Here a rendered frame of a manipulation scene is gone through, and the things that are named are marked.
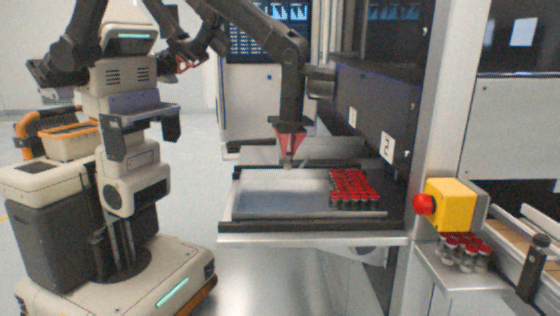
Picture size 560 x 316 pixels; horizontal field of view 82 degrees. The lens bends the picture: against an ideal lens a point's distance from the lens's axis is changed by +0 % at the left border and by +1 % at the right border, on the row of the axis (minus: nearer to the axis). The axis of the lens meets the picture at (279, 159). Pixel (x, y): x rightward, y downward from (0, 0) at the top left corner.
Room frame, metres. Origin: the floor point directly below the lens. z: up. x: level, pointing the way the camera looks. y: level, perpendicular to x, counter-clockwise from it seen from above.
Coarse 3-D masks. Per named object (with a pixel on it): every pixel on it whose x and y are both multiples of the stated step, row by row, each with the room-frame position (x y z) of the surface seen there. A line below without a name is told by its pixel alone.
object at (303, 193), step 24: (312, 168) 0.87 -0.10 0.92; (336, 168) 0.87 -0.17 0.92; (240, 192) 0.78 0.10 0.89; (264, 192) 0.78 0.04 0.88; (288, 192) 0.78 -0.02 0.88; (312, 192) 0.78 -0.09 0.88; (240, 216) 0.61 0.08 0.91; (264, 216) 0.61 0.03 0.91; (288, 216) 0.61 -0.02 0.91; (312, 216) 0.62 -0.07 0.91; (336, 216) 0.62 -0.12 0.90; (360, 216) 0.62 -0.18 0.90; (384, 216) 0.62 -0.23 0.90
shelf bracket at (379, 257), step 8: (320, 248) 0.67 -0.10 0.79; (328, 248) 0.67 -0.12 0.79; (336, 248) 0.67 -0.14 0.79; (344, 248) 0.67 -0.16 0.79; (376, 248) 0.67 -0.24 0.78; (384, 248) 0.67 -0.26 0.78; (352, 256) 0.67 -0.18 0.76; (360, 256) 0.67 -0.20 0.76; (368, 256) 0.67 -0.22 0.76; (376, 256) 0.67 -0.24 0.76; (384, 256) 0.67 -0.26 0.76; (376, 264) 0.67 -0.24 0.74; (384, 264) 0.67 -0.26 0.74
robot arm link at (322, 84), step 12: (288, 48) 0.71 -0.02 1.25; (288, 60) 0.71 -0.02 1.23; (288, 72) 0.72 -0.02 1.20; (300, 72) 0.72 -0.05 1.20; (312, 72) 0.72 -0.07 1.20; (324, 72) 0.72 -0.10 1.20; (336, 72) 0.74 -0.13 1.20; (312, 84) 0.72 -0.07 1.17; (324, 84) 0.72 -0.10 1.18; (336, 84) 0.75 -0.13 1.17; (312, 96) 0.73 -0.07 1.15; (324, 96) 0.72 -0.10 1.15
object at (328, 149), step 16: (288, 144) 1.21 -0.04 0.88; (304, 144) 1.21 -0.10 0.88; (320, 144) 1.21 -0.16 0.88; (336, 144) 1.22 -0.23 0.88; (352, 144) 1.22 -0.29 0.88; (304, 160) 0.96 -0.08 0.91; (320, 160) 0.96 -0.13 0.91; (336, 160) 0.96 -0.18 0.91; (352, 160) 0.96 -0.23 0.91; (368, 160) 0.96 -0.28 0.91; (384, 160) 0.96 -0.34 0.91
